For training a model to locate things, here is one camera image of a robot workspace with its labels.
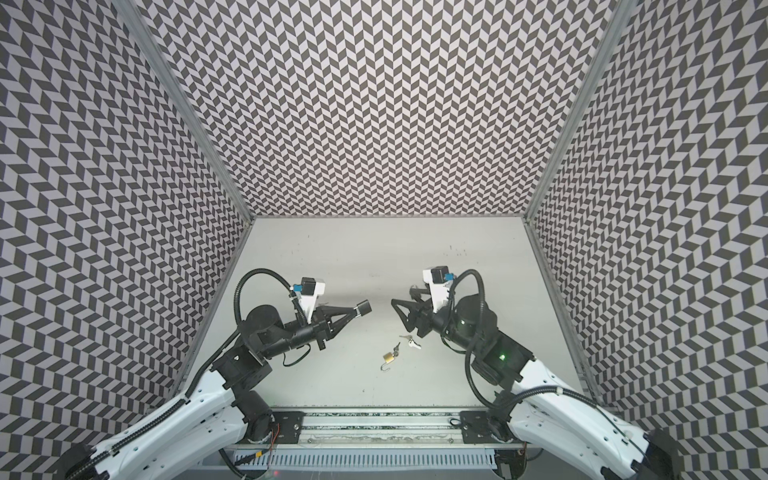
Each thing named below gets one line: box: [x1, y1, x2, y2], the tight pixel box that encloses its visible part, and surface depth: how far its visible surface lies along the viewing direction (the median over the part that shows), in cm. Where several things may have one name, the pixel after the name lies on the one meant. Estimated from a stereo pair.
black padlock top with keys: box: [353, 299, 372, 317], surface depth 68 cm
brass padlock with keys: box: [380, 342, 401, 371], surface depth 86 cm
